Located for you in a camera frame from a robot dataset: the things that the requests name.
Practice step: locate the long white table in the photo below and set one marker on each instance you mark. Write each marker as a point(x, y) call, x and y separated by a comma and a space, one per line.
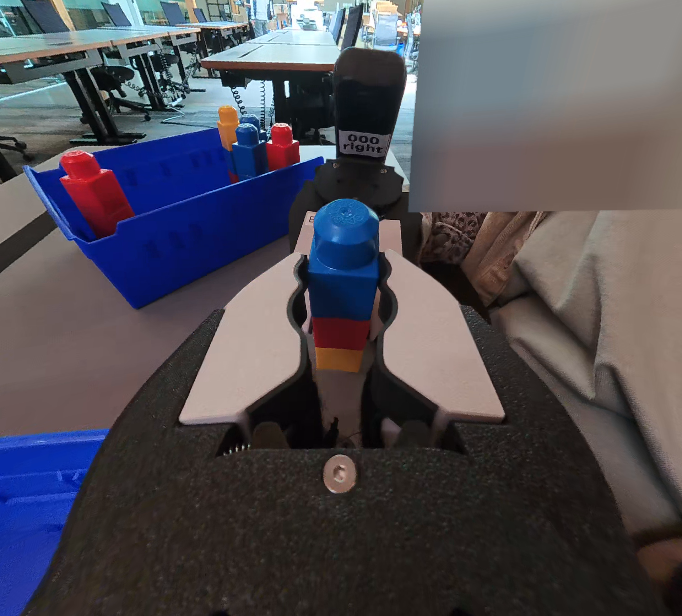
point(277, 54)

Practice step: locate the blue plastic bin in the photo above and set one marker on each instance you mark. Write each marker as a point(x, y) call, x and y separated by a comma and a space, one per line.
point(186, 254)
point(37, 509)

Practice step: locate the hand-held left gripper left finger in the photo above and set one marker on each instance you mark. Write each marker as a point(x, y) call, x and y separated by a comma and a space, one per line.
point(245, 360)

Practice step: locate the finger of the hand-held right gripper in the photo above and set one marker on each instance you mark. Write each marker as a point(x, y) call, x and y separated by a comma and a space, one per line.
point(310, 232)
point(391, 235)

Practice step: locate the person's right forearm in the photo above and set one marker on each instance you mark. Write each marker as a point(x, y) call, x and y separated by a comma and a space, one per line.
point(453, 238)

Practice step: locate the wooden desk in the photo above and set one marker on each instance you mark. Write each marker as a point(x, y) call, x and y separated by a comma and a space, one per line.
point(154, 33)
point(48, 49)

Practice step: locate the blue toy block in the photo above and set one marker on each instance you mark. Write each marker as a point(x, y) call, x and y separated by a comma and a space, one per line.
point(249, 152)
point(251, 120)
point(343, 275)

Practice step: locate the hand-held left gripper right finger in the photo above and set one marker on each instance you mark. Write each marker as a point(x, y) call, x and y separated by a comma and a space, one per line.
point(437, 355)

